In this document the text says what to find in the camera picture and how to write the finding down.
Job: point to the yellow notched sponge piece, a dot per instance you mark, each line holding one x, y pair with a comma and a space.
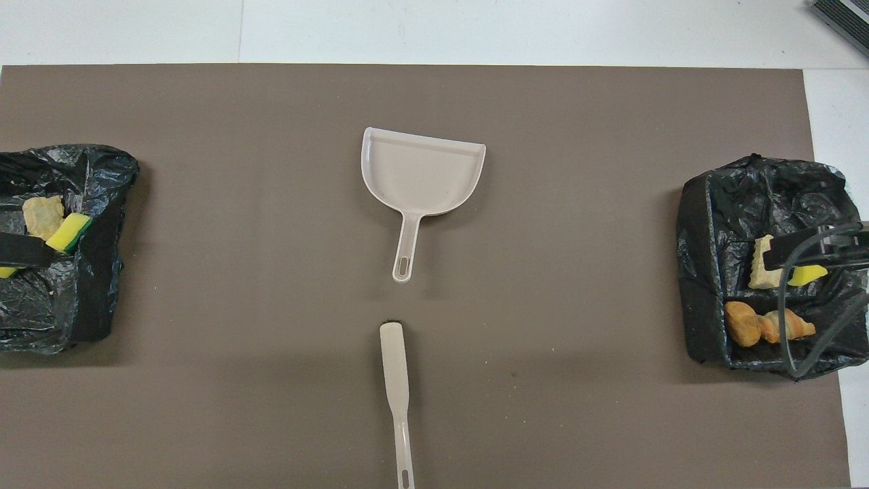
7, 272

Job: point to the yellow wedge sponge piece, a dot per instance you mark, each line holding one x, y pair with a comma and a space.
808, 275

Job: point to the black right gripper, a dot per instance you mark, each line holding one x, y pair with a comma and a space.
848, 246

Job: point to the short striped croissant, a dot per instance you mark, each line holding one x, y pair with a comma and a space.
42, 214

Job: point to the beige plastic dustpan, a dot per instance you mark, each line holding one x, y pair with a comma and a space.
421, 170

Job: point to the long striped croissant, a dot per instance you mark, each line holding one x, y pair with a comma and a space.
798, 327

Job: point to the pale stone-like bread chunk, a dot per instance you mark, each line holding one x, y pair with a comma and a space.
762, 275

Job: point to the dark ribbed vent panel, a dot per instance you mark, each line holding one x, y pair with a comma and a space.
845, 20

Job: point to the brown table mat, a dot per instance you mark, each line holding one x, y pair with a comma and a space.
543, 204

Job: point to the brown fried nugget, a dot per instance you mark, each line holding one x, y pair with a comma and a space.
742, 324

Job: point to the beige hand brush black bristles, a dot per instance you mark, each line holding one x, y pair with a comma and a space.
394, 367

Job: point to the black bag lined bin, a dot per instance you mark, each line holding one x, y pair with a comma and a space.
719, 231
102, 272

